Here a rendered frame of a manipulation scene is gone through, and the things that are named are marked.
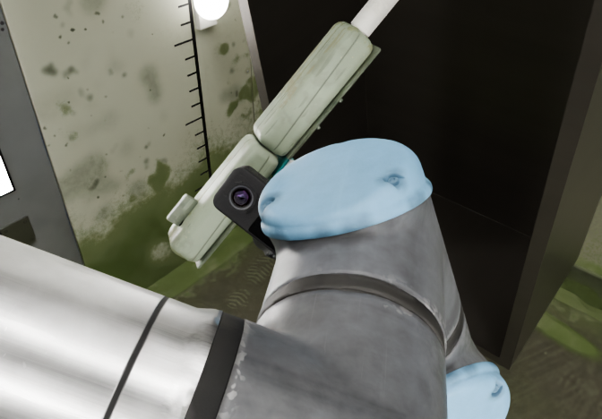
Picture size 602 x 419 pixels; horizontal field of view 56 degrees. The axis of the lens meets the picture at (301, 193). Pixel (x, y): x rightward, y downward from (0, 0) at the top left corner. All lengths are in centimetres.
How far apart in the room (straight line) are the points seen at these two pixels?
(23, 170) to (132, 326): 133
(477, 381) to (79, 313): 23
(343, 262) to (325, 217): 2
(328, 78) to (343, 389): 42
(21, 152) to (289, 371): 133
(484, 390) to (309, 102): 34
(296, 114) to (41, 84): 95
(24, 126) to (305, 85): 99
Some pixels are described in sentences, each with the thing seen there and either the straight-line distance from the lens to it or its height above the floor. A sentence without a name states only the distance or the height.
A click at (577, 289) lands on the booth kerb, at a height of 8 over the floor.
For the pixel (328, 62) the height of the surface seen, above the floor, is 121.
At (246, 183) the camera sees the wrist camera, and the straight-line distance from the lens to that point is 49.
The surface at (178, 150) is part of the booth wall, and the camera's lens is 177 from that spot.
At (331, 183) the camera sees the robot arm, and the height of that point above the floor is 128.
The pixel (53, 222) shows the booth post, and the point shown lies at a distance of 162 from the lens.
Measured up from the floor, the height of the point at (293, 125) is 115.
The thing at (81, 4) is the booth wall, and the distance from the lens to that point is 146.
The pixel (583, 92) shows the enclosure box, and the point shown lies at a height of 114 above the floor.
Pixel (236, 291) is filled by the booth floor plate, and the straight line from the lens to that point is 194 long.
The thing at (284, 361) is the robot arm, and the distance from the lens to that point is 21.
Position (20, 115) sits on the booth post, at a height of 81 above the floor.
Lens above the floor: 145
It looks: 37 degrees down
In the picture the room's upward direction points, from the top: straight up
